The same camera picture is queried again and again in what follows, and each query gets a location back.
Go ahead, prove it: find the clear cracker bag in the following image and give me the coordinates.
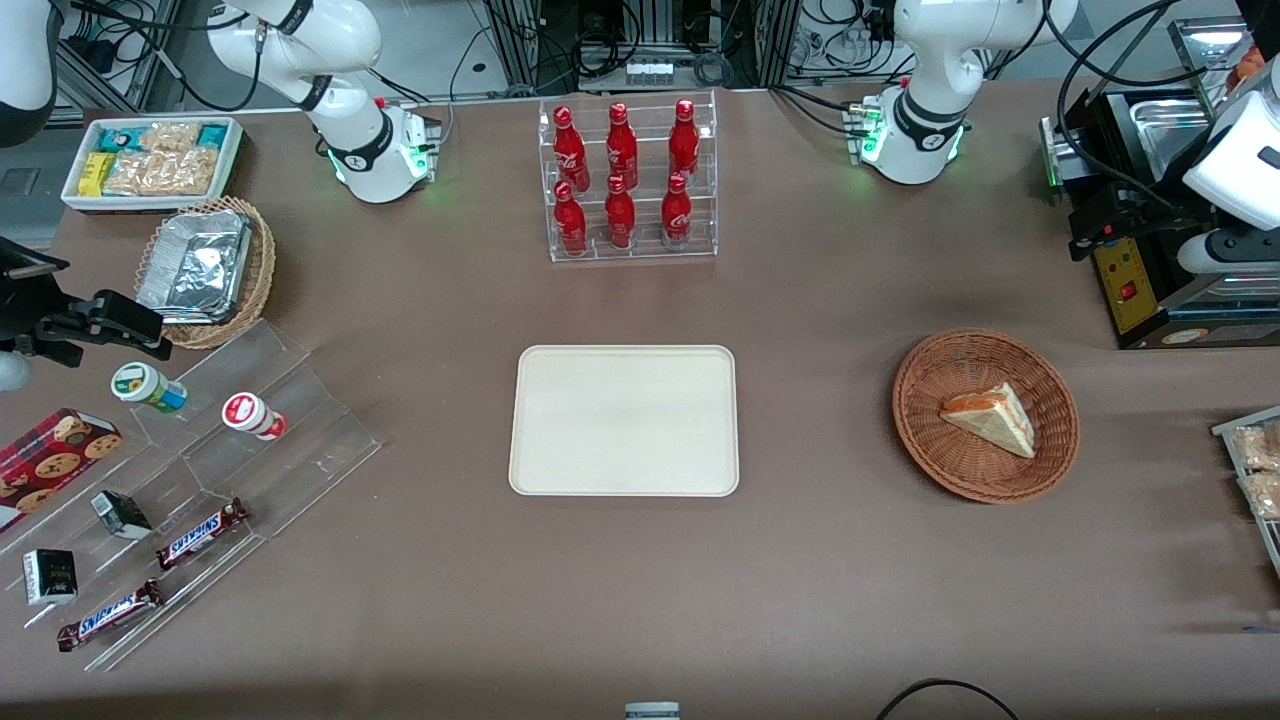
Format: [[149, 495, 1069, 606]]
[[160, 148, 222, 196], [140, 122, 202, 157], [104, 150, 167, 197]]

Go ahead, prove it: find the cream plastic tray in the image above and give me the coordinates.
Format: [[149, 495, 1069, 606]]
[[508, 345, 740, 498]]

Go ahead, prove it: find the green label yoghurt cup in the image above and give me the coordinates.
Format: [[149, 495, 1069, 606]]
[[110, 362, 189, 415]]

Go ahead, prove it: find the black table cable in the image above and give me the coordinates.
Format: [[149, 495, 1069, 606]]
[[876, 678, 1021, 720]]

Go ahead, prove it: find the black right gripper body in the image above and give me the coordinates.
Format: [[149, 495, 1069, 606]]
[[0, 237, 102, 347]]

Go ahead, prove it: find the steel warmer pan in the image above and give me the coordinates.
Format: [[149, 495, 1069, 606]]
[[1130, 98, 1226, 186]]

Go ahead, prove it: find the small black box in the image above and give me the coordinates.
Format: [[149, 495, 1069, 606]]
[[22, 548, 79, 607], [90, 490, 153, 541]]

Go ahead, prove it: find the clear acrylic stepped display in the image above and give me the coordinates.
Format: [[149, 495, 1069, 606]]
[[0, 318, 383, 673]]

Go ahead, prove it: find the small light wicker basket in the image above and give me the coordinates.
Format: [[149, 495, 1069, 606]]
[[133, 196, 277, 351]]

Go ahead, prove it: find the aluminium foil container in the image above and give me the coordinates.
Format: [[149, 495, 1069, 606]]
[[135, 210, 253, 326]]

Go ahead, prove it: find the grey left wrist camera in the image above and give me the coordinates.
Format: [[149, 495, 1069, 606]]
[[1177, 228, 1280, 278]]

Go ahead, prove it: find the white rectangular snack bin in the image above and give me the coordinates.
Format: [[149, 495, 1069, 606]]
[[60, 116, 244, 214]]

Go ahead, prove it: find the clear acrylic bottle rack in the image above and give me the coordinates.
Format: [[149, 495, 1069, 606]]
[[538, 90, 719, 264]]

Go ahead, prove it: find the clear fried snack bag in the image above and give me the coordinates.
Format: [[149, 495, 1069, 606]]
[[1232, 424, 1280, 472], [1240, 472, 1280, 521]]

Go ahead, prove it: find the red tartan cookie box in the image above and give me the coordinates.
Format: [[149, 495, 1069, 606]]
[[0, 407, 123, 534]]

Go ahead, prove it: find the red cola bottle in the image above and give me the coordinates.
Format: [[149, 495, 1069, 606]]
[[554, 180, 589, 257], [606, 102, 639, 189], [669, 98, 701, 183], [605, 175, 637, 251], [553, 106, 589, 191], [661, 172, 693, 249]]

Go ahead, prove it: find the triangular sandwich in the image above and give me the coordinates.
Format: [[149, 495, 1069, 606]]
[[938, 382, 1037, 460]]

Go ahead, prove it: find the black food warmer machine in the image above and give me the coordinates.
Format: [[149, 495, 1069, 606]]
[[1040, 15, 1280, 351]]

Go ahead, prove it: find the grey metal snack tray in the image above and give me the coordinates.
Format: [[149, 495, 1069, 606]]
[[1212, 405, 1280, 581]]

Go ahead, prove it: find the brown Snickers bar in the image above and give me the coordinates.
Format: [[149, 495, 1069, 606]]
[[155, 498, 251, 572], [56, 578, 166, 653]]

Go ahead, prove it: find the large brown wicker basket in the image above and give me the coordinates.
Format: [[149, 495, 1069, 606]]
[[892, 329, 1081, 504]]

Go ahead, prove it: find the red label yoghurt cup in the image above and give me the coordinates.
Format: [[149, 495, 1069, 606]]
[[221, 392, 288, 442]]

